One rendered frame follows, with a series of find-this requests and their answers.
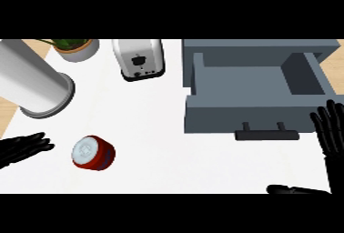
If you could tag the grey cabinet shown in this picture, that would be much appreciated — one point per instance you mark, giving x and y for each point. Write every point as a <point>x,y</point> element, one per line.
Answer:
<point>251,51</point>

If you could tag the silver toaster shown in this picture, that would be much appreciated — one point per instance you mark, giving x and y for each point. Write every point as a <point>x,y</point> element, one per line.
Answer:
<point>139,60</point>

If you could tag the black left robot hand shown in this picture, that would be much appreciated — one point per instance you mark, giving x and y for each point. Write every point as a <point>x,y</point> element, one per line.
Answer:
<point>22,146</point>

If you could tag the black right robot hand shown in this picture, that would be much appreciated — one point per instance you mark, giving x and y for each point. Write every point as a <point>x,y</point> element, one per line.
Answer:
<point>331,142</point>

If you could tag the grey drawer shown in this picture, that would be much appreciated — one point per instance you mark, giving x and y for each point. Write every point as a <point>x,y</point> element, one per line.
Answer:
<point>251,91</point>

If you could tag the potted green plant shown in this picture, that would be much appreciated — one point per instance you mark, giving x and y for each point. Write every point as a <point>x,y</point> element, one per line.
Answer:
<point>75,48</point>

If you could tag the red can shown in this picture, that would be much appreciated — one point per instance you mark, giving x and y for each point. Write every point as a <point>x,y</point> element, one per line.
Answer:
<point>93,153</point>

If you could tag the white cylinder with grey rim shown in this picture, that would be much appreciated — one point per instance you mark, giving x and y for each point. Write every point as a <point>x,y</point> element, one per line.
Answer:
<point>31,82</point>

